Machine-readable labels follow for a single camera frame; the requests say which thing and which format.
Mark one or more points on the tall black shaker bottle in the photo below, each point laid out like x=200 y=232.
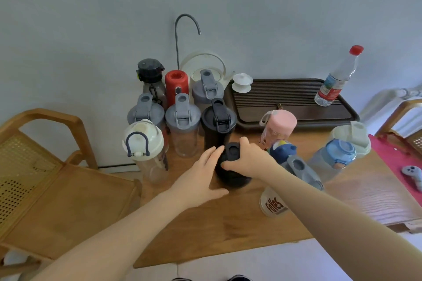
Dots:
x=212 y=132

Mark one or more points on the wooden chair with cane back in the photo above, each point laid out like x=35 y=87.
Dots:
x=408 y=126
x=66 y=198

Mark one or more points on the person's right forearm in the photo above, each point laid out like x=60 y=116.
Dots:
x=336 y=221

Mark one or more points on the short black bottle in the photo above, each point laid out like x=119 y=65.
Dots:
x=234 y=177

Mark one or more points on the plastic water bottle red cap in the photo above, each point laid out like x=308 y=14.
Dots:
x=336 y=81

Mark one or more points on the person's left hand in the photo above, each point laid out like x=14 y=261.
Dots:
x=197 y=182

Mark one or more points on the grey blue game controller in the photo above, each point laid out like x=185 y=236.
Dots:
x=416 y=175

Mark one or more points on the translucent bottle blue lid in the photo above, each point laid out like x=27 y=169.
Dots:
x=336 y=155

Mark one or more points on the white lidded tea cup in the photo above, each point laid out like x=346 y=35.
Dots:
x=242 y=81

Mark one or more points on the person's black shoe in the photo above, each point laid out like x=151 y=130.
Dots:
x=240 y=278

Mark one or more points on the clear bottle grey flip lid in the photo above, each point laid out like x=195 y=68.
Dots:
x=183 y=132
x=145 y=114
x=207 y=91

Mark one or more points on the small blue kids bottle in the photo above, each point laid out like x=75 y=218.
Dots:
x=283 y=150

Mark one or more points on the smoky bottle black lid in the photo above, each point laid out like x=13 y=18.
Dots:
x=150 y=71

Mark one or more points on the person's right hand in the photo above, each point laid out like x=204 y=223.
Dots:
x=255 y=162

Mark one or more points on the small brown tea pet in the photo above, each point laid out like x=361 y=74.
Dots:
x=280 y=106

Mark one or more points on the person's right thumb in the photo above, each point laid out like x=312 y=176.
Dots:
x=229 y=165

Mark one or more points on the red cloth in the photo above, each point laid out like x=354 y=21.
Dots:
x=392 y=159

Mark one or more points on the red insulated bottle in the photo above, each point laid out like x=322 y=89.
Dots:
x=176 y=88

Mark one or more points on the white radiator pipe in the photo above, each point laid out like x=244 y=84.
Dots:
x=382 y=99

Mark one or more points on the translucent bottle pale green lid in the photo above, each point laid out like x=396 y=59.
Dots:
x=357 y=137

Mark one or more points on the grey gooseneck water spout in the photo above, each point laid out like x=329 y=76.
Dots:
x=177 y=37

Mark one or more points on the dark slatted tea tray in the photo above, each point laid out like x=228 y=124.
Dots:
x=293 y=96

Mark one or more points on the person's left thumb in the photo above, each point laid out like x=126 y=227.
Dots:
x=220 y=193

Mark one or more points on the person's left forearm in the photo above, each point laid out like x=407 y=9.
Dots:
x=125 y=234

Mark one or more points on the frosted bottle brown print grey lid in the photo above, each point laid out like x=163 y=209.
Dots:
x=275 y=205

